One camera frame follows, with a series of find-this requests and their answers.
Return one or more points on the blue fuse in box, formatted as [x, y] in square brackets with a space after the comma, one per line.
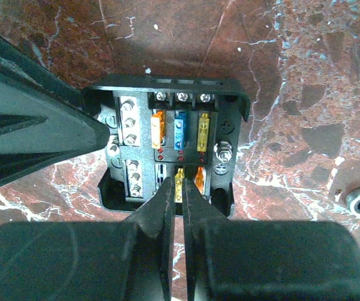
[180, 130]

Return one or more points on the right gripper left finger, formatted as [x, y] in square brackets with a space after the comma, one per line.
[123, 260]

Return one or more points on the yellow fuse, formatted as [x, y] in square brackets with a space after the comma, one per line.
[203, 129]
[178, 197]

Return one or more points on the yellow fuse in box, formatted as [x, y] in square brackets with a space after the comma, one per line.
[203, 129]

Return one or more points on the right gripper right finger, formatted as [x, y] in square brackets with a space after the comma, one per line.
[265, 260]

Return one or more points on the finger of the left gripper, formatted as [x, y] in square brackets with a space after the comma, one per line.
[41, 122]

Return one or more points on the small orange fuse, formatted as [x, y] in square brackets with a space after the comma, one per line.
[199, 179]

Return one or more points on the orange fuse in box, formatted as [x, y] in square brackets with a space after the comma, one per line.
[157, 129]

